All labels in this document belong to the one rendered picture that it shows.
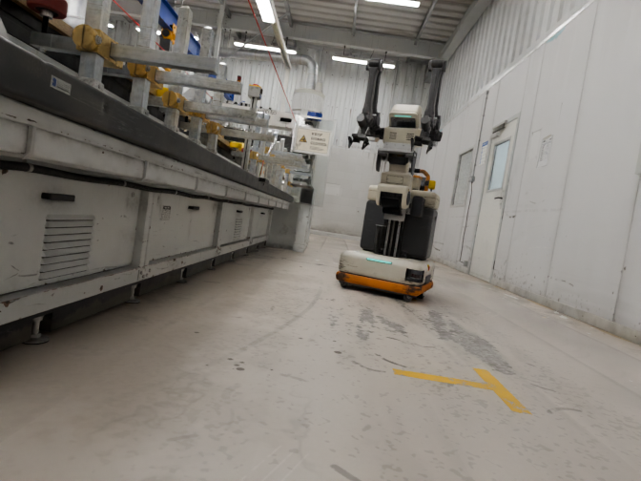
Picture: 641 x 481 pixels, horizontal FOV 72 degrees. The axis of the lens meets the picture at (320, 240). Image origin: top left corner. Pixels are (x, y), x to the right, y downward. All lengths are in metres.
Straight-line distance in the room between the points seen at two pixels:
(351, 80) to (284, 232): 7.42
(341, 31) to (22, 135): 10.97
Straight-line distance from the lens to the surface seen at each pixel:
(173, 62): 1.15
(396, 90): 12.73
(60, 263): 1.62
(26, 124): 1.03
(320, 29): 11.80
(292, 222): 5.95
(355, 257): 3.26
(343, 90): 12.60
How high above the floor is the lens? 0.50
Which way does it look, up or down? 3 degrees down
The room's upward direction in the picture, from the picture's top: 9 degrees clockwise
